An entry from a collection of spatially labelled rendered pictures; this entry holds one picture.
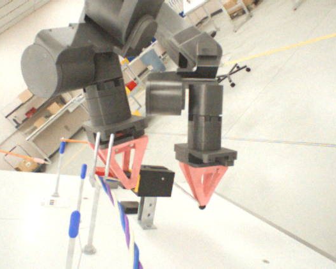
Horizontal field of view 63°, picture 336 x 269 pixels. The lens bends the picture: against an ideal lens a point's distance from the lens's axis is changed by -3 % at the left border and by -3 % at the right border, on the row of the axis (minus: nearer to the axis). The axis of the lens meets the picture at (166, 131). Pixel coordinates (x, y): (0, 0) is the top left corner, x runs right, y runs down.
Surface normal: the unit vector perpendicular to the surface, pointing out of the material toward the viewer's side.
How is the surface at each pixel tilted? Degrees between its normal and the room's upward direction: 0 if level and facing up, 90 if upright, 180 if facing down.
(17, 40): 90
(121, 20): 73
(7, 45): 90
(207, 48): 52
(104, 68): 92
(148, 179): 93
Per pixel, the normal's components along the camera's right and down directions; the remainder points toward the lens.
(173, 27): -0.13, -0.53
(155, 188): 0.45, 0.12
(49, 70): -0.45, 0.30
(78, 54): 0.74, 0.65
